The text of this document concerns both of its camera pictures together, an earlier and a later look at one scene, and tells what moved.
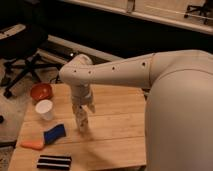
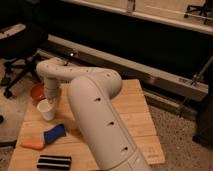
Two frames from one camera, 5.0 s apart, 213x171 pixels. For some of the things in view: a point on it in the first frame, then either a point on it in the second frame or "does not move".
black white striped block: [55, 162] does not move
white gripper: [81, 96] → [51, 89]
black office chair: [24, 31] does not move
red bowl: [41, 91] does not move
